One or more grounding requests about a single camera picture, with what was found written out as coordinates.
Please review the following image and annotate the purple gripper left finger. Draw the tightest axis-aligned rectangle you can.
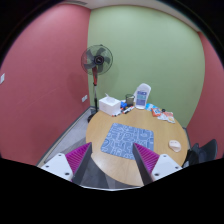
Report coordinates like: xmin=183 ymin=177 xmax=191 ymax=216
xmin=42 ymin=142 xmax=92 ymax=185

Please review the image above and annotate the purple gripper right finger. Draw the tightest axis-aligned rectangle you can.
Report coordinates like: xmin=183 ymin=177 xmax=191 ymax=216
xmin=132 ymin=143 xmax=182 ymax=185

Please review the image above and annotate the blue patterned mouse pad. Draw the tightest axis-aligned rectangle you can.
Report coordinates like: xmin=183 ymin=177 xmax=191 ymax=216
xmin=101 ymin=123 xmax=154 ymax=160

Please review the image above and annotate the round wooden table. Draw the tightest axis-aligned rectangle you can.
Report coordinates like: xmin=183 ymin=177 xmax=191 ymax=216
xmin=86 ymin=109 xmax=188 ymax=186

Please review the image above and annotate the black office chair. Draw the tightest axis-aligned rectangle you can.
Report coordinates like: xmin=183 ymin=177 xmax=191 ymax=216
xmin=182 ymin=139 xmax=218 ymax=168

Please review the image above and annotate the orange snack packet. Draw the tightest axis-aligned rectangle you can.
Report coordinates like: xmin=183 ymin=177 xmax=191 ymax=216
xmin=152 ymin=108 xmax=175 ymax=123

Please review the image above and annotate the blue snack packet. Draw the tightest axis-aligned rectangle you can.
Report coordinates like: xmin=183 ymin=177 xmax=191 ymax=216
xmin=145 ymin=103 xmax=157 ymax=111

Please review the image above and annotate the red white marker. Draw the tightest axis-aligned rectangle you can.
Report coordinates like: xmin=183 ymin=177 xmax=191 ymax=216
xmin=122 ymin=106 xmax=135 ymax=114

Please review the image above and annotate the blue small object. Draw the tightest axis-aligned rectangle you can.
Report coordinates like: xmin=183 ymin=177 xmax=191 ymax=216
xmin=120 ymin=102 xmax=127 ymax=109

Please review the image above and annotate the dark glass jar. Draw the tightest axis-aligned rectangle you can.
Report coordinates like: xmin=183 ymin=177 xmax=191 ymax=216
xmin=125 ymin=94 xmax=134 ymax=107

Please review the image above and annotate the white tissue box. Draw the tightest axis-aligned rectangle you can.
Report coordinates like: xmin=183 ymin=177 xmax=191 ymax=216
xmin=99 ymin=95 xmax=121 ymax=115

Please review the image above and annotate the white wipes pack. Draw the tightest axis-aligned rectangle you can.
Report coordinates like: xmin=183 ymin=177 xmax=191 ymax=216
xmin=134 ymin=83 xmax=151 ymax=109

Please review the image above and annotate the black standing fan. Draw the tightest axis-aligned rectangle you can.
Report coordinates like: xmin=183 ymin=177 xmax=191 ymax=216
xmin=80 ymin=44 xmax=114 ymax=123

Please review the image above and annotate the white wall socket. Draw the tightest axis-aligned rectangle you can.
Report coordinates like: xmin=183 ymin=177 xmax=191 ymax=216
xmin=82 ymin=95 xmax=88 ymax=102

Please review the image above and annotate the white light switch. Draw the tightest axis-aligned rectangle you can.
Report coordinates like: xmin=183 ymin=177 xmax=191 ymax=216
xmin=0 ymin=73 xmax=5 ymax=84

